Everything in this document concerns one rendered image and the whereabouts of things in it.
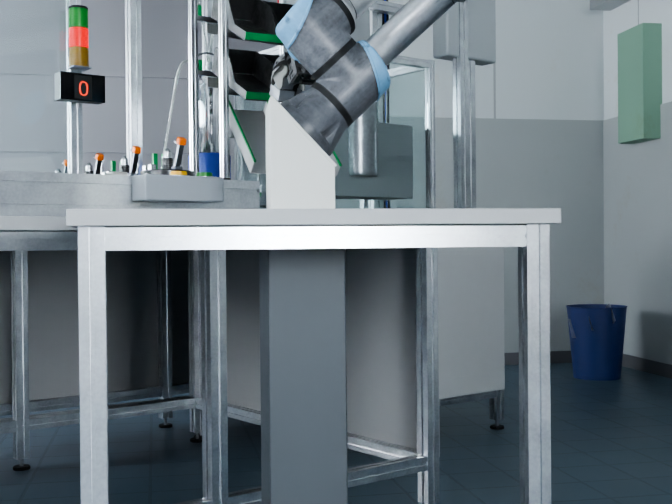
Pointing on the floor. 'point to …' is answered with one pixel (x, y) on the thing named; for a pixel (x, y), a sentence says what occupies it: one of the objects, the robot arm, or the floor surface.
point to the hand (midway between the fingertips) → (283, 79)
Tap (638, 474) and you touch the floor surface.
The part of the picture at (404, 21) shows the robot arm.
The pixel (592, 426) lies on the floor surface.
